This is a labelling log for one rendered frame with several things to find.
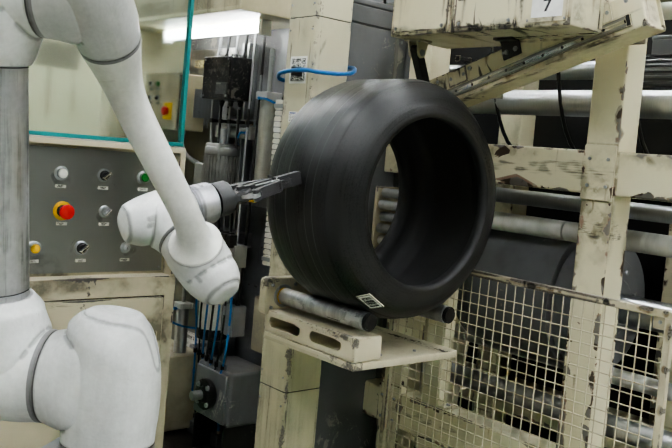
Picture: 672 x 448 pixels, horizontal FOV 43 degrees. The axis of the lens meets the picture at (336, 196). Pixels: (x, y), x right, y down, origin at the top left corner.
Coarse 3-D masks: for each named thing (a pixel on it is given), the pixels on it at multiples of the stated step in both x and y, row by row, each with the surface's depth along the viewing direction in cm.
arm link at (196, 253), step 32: (96, 64) 133; (128, 64) 134; (128, 96) 141; (128, 128) 145; (160, 128) 148; (160, 160) 147; (160, 192) 150; (192, 224) 152; (192, 256) 157; (224, 256) 160; (192, 288) 159; (224, 288) 158
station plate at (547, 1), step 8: (536, 0) 204; (544, 0) 203; (552, 0) 201; (560, 0) 199; (536, 8) 204; (544, 8) 203; (552, 8) 201; (560, 8) 199; (536, 16) 204; (544, 16) 203
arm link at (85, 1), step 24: (48, 0) 122; (72, 0) 122; (96, 0) 123; (120, 0) 125; (48, 24) 125; (72, 24) 125; (96, 24) 125; (120, 24) 127; (96, 48) 129; (120, 48) 131
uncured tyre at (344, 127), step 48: (336, 96) 205; (384, 96) 197; (432, 96) 203; (288, 144) 203; (336, 144) 191; (384, 144) 193; (432, 144) 237; (480, 144) 215; (288, 192) 199; (336, 192) 189; (432, 192) 242; (480, 192) 219; (288, 240) 202; (336, 240) 191; (384, 240) 239; (432, 240) 238; (480, 240) 219; (336, 288) 199; (384, 288) 198; (432, 288) 208
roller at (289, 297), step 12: (288, 288) 224; (288, 300) 220; (300, 300) 216; (312, 300) 213; (324, 300) 211; (312, 312) 213; (324, 312) 209; (336, 312) 206; (348, 312) 203; (360, 312) 201; (348, 324) 203; (360, 324) 199; (372, 324) 200
